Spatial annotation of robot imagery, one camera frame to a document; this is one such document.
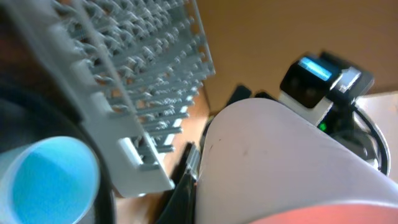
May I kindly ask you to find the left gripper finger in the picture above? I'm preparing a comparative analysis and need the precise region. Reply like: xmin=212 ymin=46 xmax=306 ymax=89
xmin=155 ymin=142 xmax=201 ymax=224

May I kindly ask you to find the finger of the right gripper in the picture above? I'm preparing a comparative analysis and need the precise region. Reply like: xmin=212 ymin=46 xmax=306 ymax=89
xmin=254 ymin=91 xmax=277 ymax=101
xmin=226 ymin=85 xmax=252 ymax=106

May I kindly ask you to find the pink cup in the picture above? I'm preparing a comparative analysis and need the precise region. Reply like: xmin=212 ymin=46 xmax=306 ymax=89
xmin=195 ymin=98 xmax=397 ymax=223

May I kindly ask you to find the blue cup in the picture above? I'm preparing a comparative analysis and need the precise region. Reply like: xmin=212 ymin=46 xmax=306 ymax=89
xmin=1 ymin=136 xmax=101 ymax=223

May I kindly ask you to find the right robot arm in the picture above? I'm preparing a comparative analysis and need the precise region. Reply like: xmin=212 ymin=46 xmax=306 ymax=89
xmin=228 ymin=51 xmax=391 ymax=175

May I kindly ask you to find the grey dishwasher rack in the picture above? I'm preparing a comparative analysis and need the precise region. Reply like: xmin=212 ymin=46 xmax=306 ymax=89
xmin=1 ymin=0 xmax=215 ymax=197

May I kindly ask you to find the round black tray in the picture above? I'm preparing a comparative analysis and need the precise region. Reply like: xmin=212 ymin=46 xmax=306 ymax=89
xmin=1 ymin=78 xmax=116 ymax=224

